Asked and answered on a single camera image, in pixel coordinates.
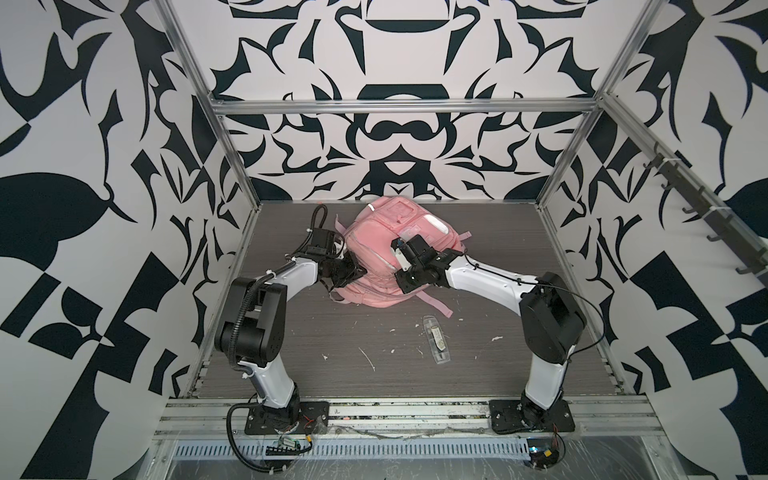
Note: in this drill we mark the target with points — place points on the aluminium frame rail front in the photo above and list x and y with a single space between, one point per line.
611 415

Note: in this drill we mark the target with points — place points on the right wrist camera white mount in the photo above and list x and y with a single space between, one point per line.
403 253

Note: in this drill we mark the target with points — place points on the right circuit board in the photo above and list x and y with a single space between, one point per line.
548 455

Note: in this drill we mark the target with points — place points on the clear plastic eraser case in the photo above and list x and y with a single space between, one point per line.
436 339

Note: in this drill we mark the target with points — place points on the pink student backpack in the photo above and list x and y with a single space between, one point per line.
369 238

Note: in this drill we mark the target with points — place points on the left circuit board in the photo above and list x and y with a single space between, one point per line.
286 446

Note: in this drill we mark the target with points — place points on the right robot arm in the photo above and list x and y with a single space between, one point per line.
552 322

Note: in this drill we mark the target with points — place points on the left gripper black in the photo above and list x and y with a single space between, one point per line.
355 271

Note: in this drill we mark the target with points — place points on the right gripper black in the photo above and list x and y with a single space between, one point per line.
399 276

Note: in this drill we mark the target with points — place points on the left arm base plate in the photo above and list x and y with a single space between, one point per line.
262 420

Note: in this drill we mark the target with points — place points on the wall hook rail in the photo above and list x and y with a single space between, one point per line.
703 204

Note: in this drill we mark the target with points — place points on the circuit board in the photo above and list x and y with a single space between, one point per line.
548 455
286 446

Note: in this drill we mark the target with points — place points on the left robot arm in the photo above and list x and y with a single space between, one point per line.
252 328

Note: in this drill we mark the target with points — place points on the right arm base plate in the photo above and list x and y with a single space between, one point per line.
521 416

